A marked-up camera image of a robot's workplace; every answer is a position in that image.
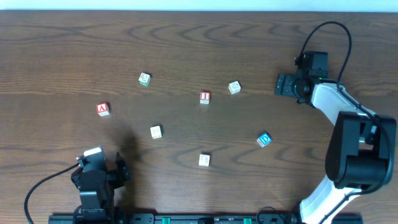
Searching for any red letter I block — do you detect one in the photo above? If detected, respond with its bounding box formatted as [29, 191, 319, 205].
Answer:
[200, 91, 211, 105]

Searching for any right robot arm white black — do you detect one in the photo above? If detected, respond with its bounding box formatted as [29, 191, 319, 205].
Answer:
[275, 74, 397, 223]

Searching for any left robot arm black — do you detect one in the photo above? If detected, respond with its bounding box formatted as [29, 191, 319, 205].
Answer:
[71, 151, 131, 223]

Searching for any yellow picture wooden block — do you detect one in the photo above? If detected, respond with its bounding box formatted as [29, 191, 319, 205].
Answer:
[150, 126, 162, 139]

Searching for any blue letter D block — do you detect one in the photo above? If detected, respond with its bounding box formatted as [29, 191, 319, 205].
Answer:
[257, 133, 272, 147]

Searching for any yellow edged picture block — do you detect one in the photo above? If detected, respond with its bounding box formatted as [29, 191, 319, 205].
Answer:
[228, 81, 241, 95]

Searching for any red letter A block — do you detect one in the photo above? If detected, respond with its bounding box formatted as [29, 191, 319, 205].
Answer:
[96, 103, 110, 116]

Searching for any plain picture wooden block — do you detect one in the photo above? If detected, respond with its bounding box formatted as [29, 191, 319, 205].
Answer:
[198, 154, 210, 167]

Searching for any green picture wooden block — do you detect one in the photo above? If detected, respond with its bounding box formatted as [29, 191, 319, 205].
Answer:
[139, 73, 151, 86]

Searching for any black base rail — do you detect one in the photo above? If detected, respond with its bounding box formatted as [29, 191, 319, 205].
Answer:
[48, 213, 364, 224]

